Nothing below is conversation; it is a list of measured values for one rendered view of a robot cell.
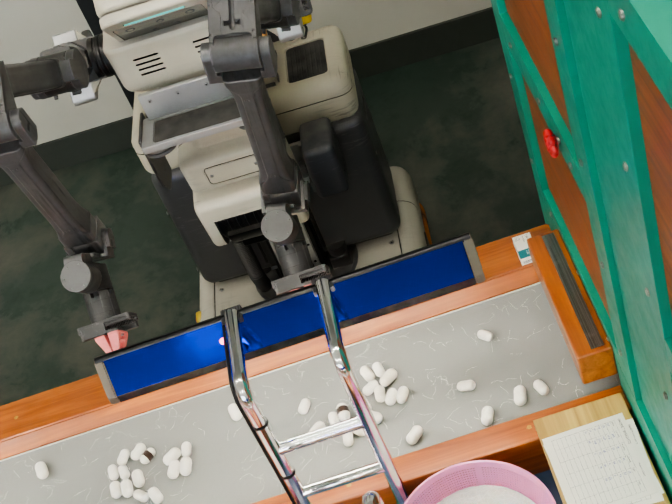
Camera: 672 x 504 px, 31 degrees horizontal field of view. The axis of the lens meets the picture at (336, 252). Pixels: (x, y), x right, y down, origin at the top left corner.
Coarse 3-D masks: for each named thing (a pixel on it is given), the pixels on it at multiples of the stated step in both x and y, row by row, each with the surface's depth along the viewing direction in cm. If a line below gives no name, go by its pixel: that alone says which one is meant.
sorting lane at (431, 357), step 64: (448, 320) 225; (512, 320) 220; (256, 384) 228; (320, 384) 223; (448, 384) 214; (512, 384) 210; (576, 384) 206; (64, 448) 231; (128, 448) 226; (192, 448) 221; (256, 448) 217; (320, 448) 212
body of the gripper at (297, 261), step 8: (280, 248) 217; (296, 248) 217; (304, 248) 218; (280, 256) 217; (288, 256) 216; (296, 256) 216; (304, 256) 217; (280, 264) 218; (288, 264) 216; (296, 264) 216; (304, 264) 216; (312, 264) 218; (288, 272) 216; (296, 272) 216; (304, 272) 215; (312, 272) 216; (320, 272) 216; (328, 272) 219; (280, 280) 216; (304, 280) 218
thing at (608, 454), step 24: (576, 432) 194; (600, 432) 193; (624, 432) 192; (552, 456) 193; (576, 456) 191; (600, 456) 190; (624, 456) 189; (576, 480) 188; (600, 480) 187; (624, 480) 186; (648, 480) 185
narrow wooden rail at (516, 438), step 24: (552, 408) 201; (480, 432) 202; (504, 432) 200; (528, 432) 199; (408, 456) 203; (432, 456) 201; (456, 456) 200; (480, 456) 198; (504, 456) 199; (528, 456) 200; (360, 480) 202; (384, 480) 201; (408, 480) 199
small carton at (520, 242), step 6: (522, 234) 228; (528, 234) 228; (516, 240) 228; (522, 240) 227; (516, 246) 226; (522, 246) 226; (522, 252) 225; (528, 252) 225; (522, 258) 224; (528, 258) 224; (522, 264) 225
